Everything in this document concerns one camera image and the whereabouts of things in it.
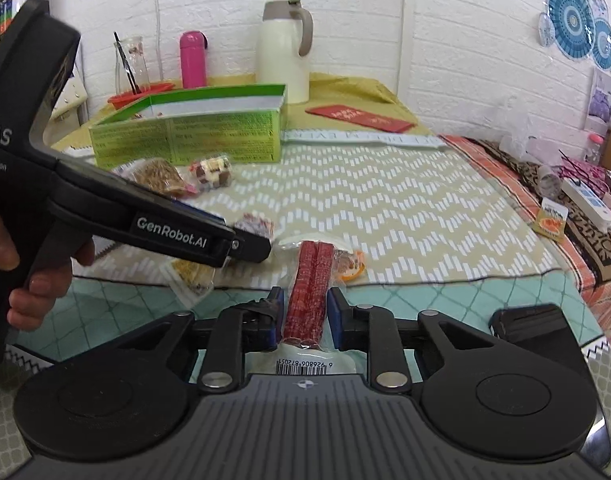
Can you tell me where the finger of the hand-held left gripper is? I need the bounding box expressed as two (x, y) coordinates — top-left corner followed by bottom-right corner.
(225, 230), (272, 264)

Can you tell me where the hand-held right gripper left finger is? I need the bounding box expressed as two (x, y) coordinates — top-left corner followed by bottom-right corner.
(105, 287), (286, 395)

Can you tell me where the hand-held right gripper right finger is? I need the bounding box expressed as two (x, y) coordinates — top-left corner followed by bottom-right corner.
(327, 287), (486, 392)

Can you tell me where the small red snack packet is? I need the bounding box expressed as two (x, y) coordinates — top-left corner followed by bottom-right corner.
(234, 212), (276, 237)

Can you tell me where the red sausage packet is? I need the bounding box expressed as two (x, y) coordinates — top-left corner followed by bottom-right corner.
(270, 236), (361, 377)

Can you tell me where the green cardboard box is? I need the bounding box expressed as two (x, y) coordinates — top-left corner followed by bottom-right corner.
(88, 83), (288, 170)

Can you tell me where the person's left hand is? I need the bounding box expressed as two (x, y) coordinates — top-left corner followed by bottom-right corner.
(0, 207), (96, 332)

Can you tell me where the orange rimmed jelly packet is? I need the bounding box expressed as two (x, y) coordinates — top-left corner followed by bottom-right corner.
(330, 249), (367, 281)

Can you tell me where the clear cream snack packet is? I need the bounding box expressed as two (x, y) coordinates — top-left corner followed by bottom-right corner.
(160, 257), (217, 308)

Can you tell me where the black stick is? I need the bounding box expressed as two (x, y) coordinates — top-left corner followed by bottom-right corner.
(114, 31), (136, 95)
(119, 40), (142, 95)

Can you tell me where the orange plastic basket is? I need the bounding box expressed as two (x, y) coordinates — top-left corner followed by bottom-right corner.
(108, 81), (176, 109)

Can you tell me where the glass vase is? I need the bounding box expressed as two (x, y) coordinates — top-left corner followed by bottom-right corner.
(114, 35), (151, 95)

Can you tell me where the brown crispy snack packet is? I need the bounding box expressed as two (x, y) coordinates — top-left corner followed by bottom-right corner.
(112, 157), (191, 200)

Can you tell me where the patterned tablecloth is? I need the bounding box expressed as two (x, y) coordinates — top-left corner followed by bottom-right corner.
(0, 130), (611, 411)

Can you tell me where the red envelope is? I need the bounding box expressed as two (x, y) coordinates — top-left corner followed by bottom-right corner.
(305, 104), (416, 132)

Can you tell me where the yellow cloth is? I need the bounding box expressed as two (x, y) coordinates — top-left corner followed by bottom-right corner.
(50, 72), (439, 153)

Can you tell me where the cream thermal jug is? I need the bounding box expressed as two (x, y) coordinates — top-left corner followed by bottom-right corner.
(256, 0), (315, 103)

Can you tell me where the leopard print cloth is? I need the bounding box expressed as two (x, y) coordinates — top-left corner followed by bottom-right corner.
(438, 134), (611, 341)

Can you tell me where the small yellow snack box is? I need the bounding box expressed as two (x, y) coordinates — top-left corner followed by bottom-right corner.
(533, 197), (569, 236)

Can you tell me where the clear plastic bag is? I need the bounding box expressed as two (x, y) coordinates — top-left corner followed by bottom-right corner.
(498, 100), (561, 166)

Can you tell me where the white blue power strip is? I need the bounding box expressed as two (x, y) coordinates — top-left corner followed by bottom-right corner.
(560, 177), (611, 227)

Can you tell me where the large blue paper fan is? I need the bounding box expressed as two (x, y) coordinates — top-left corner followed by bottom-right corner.
(544, 0), (594, 62)

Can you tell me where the medium blue paper fan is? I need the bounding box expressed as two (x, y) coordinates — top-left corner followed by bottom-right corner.
(591, 19), (611, 72)

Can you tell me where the white wall cable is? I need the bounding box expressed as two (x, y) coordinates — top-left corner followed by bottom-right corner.
(152, 0), (162, 82)
(394, 0), (410, 97)

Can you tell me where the wall picture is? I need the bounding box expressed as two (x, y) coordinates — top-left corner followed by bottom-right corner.
(584, 67), (611, 122)

